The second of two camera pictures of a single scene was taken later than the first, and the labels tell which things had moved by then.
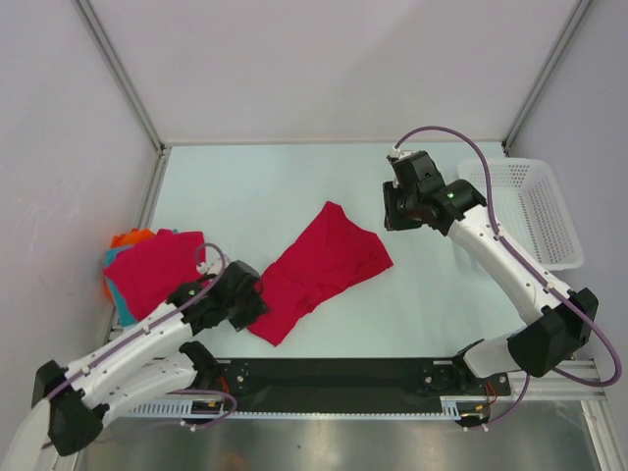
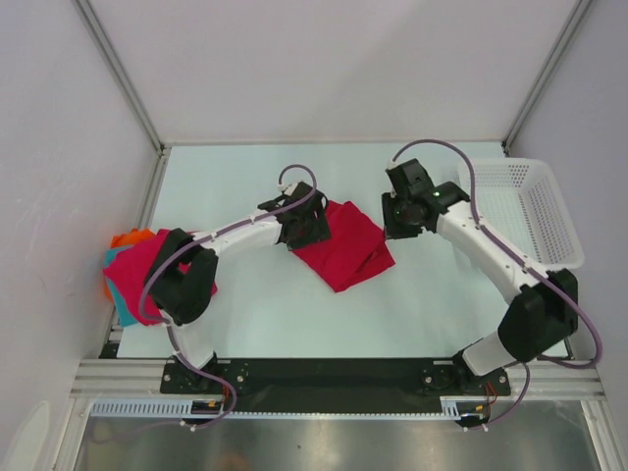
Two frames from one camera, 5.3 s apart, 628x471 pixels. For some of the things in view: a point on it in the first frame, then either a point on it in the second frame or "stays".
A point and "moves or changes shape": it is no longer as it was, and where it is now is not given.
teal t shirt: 125,316 stays
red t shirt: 332,254 moves or changes shape
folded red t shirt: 148,271 stays
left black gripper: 256,307 → 320,231
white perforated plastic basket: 530,210 stays
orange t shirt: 130,237 stays
